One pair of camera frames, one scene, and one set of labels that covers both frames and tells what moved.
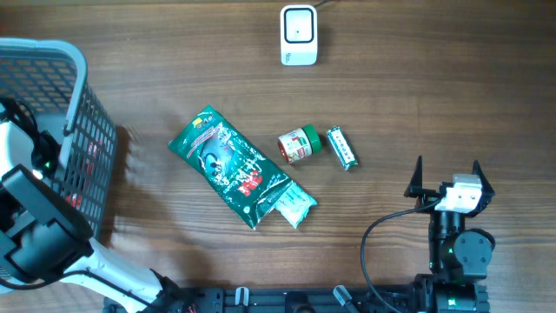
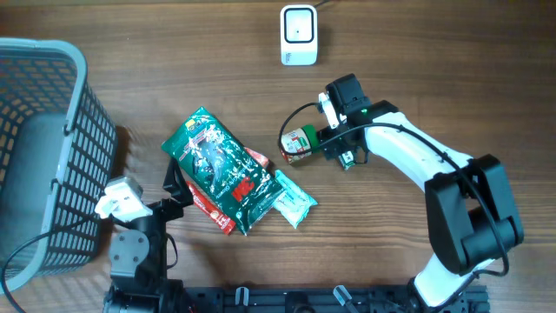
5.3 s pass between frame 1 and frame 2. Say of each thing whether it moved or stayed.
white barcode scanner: stayed
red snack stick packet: moved
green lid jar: stayed
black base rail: stayed
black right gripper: moved
